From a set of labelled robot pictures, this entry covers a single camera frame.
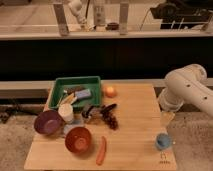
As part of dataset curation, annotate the brown item in tray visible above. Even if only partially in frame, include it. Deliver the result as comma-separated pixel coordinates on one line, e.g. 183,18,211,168
63,86,85,94

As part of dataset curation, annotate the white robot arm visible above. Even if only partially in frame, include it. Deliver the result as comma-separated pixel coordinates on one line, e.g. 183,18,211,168
158,64,213,127

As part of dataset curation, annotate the orange-red bowl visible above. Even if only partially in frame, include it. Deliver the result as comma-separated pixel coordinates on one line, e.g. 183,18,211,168
65,127,92,154

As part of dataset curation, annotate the blue sponge block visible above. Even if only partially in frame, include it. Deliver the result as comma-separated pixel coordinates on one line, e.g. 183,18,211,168
75,89,91,100

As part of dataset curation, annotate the orange carrot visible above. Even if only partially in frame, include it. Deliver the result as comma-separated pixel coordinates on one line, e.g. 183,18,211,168
96,136,107,165

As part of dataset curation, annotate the purple bowl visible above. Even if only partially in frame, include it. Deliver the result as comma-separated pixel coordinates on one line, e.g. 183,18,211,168
34,110,63,135

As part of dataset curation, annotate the dark bowl on shelf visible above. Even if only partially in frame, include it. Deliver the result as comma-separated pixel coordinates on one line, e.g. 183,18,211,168
106,22,119,30

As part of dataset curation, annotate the blue cup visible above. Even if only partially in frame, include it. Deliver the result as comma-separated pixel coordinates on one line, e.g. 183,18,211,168
155,133,171,151

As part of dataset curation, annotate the black equipment on shelf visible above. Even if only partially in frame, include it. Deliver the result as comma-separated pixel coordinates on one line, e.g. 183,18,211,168
150,0,213,29

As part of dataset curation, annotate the dark grape bunch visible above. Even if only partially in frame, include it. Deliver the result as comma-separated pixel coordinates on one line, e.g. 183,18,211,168
103,113,118,130

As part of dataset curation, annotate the green plastic tray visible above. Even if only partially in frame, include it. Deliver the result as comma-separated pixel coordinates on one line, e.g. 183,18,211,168
49,76,102,110

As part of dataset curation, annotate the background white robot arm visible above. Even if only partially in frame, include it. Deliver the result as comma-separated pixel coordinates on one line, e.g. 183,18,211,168
68,0,87,25

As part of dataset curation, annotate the light blue cloth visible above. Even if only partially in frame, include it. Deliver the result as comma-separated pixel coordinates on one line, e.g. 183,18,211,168
63,116,85,135

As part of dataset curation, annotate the yellow banana toy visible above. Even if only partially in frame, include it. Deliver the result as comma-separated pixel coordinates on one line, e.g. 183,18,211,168
60,93,77,104

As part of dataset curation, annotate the orange fruit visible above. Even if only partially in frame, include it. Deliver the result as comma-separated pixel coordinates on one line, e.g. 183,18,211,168
104,86,117,98

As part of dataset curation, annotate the dark brush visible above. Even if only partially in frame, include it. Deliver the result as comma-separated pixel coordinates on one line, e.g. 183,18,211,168
82,104,100,119

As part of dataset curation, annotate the white paper cup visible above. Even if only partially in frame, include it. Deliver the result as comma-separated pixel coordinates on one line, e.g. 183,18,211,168
58,104,74,122

